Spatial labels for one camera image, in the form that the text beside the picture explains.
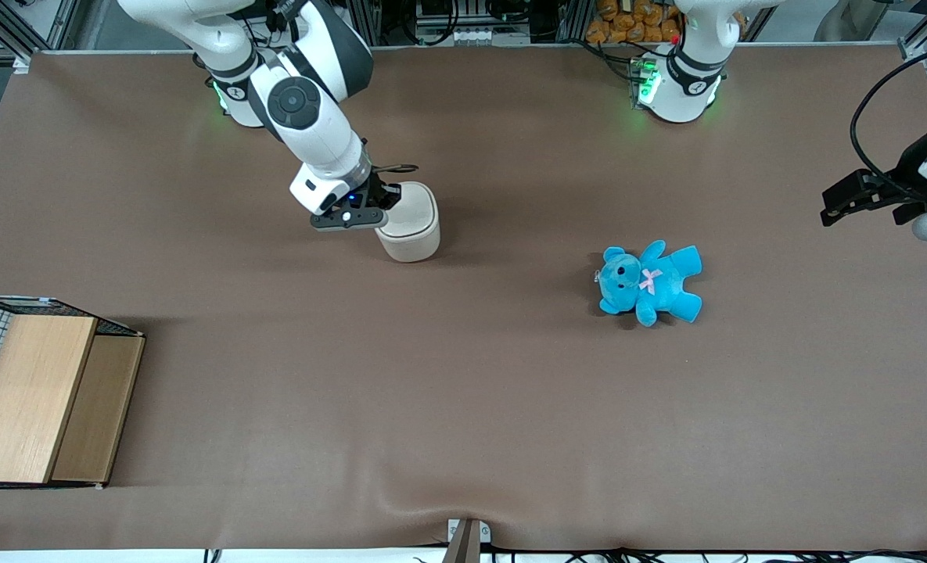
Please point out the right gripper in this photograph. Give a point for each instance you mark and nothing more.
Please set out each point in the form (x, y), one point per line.
(378, 192)

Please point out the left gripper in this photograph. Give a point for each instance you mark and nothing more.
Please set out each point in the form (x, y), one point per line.
(906, 183)

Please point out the cream lidded trash can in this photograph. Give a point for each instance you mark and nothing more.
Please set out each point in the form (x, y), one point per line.
(412, 234)

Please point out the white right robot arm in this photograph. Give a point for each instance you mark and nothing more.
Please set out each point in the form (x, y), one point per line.
(322, 141)

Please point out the white empty power strip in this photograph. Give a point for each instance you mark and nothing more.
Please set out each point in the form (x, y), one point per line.
(479, 35)

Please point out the brown table cover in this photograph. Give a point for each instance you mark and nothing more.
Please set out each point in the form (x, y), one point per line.
(463, 391)

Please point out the blue teddy bear plush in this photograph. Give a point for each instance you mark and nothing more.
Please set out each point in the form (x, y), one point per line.
(659, 281)

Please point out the orange plush toy pile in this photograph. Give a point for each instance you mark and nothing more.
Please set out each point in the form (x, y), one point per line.
(627, 23)

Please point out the narrow wooden shelf board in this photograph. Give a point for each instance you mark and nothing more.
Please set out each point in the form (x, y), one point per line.
(91, 407)

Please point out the wide wooden shelf board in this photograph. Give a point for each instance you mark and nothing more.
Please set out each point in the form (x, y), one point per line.
(25, 391)

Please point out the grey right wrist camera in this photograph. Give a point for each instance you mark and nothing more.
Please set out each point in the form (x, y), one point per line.
(353, 218)

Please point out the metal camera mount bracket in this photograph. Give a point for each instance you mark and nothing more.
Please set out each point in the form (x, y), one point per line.
(467, 539)

